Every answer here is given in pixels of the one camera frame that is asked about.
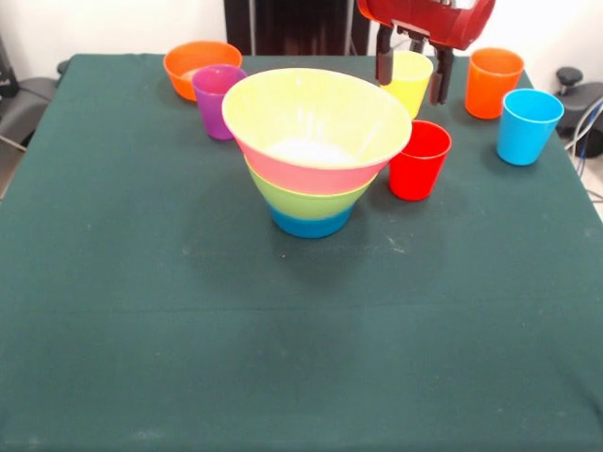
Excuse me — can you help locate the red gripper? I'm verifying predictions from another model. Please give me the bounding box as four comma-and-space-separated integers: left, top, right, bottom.
356, 0, 497, 106

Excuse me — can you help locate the yellow cup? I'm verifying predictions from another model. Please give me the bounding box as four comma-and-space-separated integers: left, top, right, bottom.
380, 50, 434, 121

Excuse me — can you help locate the large orange bowl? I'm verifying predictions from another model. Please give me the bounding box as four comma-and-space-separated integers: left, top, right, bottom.
220, 67, 414, 170

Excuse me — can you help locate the large pink bowl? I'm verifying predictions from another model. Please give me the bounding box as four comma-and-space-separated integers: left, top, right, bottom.
235, 136, 392, 197

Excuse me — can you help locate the green bowl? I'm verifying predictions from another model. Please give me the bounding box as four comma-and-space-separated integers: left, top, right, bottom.
244, 162, 373, 221

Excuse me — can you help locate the blue bowl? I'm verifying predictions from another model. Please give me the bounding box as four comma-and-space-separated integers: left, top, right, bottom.
266, 200, 357, 239

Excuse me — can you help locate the purple cup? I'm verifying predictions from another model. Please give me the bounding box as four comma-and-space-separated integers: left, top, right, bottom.
191, 64, 249, 141

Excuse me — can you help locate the orange cup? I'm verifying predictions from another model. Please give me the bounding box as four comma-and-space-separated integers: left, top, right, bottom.
464, 46, 526, 121

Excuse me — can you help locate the red cup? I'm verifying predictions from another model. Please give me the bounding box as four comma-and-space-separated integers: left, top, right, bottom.
388, 120, 453, 202

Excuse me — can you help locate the blue cup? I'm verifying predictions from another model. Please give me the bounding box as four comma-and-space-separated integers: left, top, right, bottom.
496, 89, 565, 167

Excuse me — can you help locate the black round base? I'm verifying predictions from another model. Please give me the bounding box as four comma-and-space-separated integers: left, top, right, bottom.
558, 82, 603, 159
0, 77, 57, 137

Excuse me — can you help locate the small dark orange bowl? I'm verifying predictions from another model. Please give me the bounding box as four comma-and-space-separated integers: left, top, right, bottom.
163, 40, 244, 103

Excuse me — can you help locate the dark green table cloth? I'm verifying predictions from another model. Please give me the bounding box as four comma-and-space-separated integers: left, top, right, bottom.
0, 52, 603, 452

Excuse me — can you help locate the black equipment box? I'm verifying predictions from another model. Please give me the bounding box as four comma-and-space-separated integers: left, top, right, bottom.
0, 32, 20, 95

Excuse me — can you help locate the white cable bundle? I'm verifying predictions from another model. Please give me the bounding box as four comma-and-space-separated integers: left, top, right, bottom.
563, 96, 603, 161

